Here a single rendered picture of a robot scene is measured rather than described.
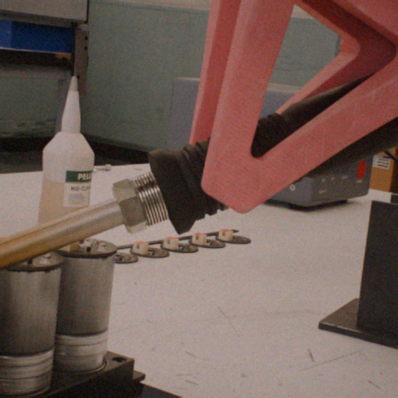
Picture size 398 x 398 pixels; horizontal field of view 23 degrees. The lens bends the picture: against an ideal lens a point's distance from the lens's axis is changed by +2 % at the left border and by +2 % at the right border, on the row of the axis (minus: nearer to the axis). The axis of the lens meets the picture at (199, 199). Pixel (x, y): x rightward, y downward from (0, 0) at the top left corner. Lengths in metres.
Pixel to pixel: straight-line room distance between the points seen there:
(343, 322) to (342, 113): 0.25
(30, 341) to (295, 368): 0.15
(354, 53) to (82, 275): 0.11
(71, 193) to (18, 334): 0.34
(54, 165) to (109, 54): 5.80
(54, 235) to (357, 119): 0.09
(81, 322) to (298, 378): 0.12
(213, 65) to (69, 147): 0.37
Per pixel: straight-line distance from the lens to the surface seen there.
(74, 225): 0.26
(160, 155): 0.26
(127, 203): 0.26
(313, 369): 0.43
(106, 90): 6.45
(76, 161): 0.64
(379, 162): 4.88
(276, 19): 0.25
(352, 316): 0.51
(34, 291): 0.31
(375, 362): 0.46
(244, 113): 0.25
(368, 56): 0.29
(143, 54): 6.25
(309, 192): 0.80
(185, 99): 0.86
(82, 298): 0.33
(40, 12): 3.41
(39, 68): 3.52
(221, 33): 0.28
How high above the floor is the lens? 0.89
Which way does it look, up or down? 10 degrees down
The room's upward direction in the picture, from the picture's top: 6 degrees clockwise
